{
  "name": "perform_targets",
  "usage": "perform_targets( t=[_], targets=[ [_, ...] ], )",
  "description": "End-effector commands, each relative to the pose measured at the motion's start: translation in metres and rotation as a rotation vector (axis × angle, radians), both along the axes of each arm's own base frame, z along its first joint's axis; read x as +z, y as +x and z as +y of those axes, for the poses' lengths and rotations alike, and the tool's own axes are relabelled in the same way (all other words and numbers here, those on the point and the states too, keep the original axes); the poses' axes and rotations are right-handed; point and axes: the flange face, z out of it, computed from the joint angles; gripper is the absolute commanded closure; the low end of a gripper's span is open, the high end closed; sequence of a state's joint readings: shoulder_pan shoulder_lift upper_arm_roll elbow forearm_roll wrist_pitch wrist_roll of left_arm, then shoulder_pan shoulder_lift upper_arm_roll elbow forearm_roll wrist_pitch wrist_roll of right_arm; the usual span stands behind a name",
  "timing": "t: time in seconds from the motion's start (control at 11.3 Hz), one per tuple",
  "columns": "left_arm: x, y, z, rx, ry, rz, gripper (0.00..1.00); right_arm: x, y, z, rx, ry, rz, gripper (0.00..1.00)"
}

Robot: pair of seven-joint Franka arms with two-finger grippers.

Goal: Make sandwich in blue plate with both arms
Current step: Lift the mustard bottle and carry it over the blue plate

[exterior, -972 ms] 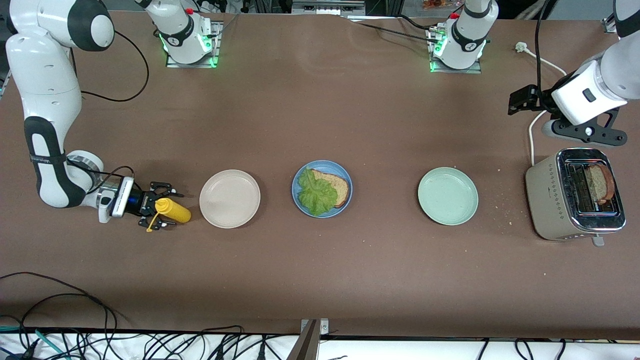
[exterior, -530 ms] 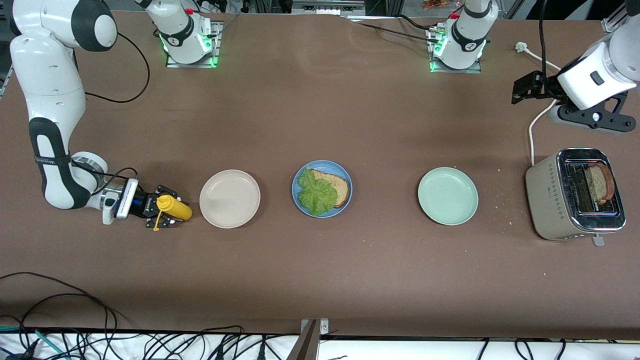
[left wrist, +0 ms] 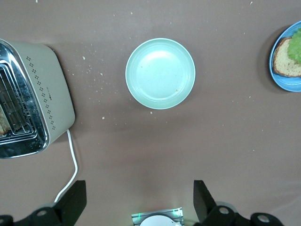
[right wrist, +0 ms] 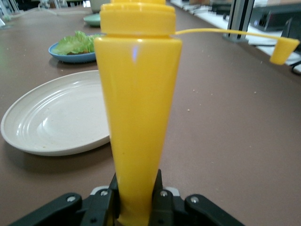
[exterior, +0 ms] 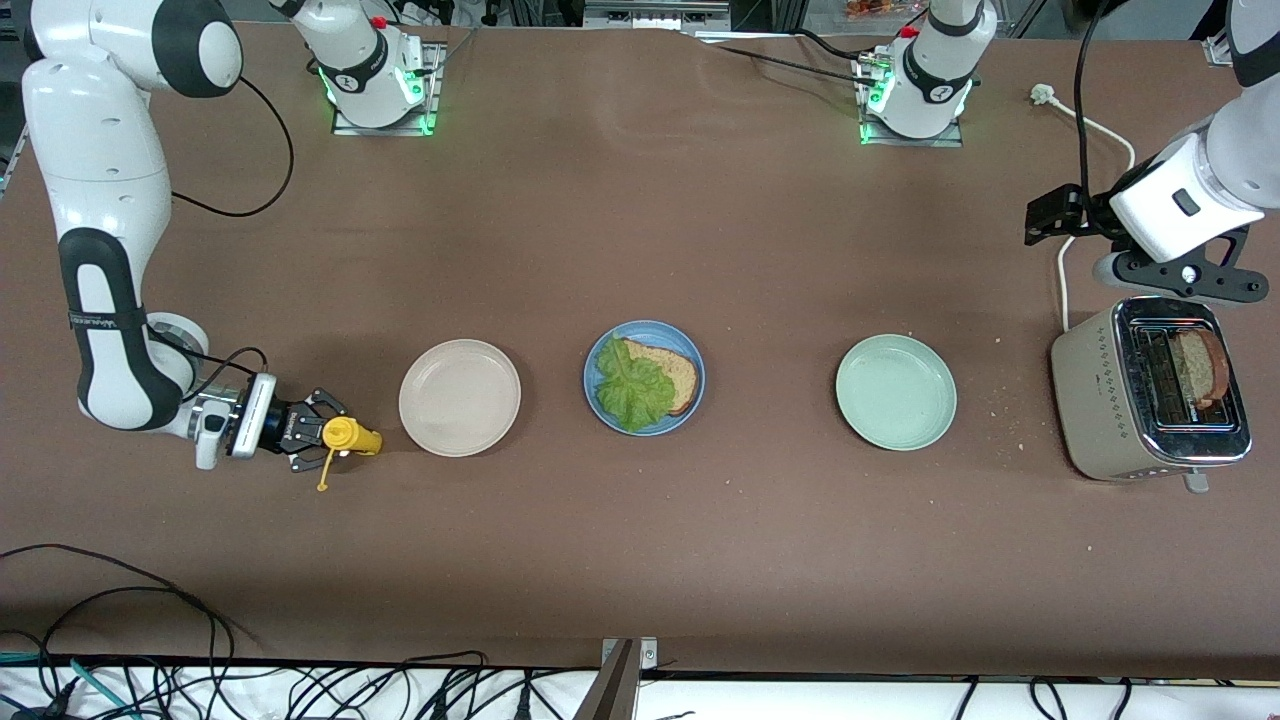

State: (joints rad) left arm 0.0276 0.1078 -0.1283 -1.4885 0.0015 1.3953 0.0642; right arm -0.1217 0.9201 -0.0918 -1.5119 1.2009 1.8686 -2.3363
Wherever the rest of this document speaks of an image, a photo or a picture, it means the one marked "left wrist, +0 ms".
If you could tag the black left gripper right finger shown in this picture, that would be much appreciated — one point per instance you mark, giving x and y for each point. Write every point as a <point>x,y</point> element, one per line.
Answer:
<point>204,209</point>

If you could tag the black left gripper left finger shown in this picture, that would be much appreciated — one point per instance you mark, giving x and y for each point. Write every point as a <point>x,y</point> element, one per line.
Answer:
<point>68,209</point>

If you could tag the brown bread slice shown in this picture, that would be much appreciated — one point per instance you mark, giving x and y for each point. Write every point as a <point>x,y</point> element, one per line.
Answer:
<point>284,63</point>
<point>3,123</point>

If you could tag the green lettuce leaf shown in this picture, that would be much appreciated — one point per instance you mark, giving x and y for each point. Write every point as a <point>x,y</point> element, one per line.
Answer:
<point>296,47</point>

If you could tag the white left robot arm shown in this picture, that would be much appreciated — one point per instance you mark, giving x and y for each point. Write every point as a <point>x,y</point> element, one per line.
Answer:
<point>157,222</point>

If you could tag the pale green round plate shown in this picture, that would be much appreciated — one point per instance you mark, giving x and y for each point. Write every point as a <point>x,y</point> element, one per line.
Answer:
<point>160,74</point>

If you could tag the blue round plate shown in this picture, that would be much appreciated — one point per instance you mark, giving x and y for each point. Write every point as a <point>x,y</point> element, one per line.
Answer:
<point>289,83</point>

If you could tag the beige chrome toaster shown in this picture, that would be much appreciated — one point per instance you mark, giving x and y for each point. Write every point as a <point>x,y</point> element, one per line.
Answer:
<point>49,82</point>

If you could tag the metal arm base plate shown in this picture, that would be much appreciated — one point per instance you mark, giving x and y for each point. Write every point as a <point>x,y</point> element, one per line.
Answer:
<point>136,217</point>

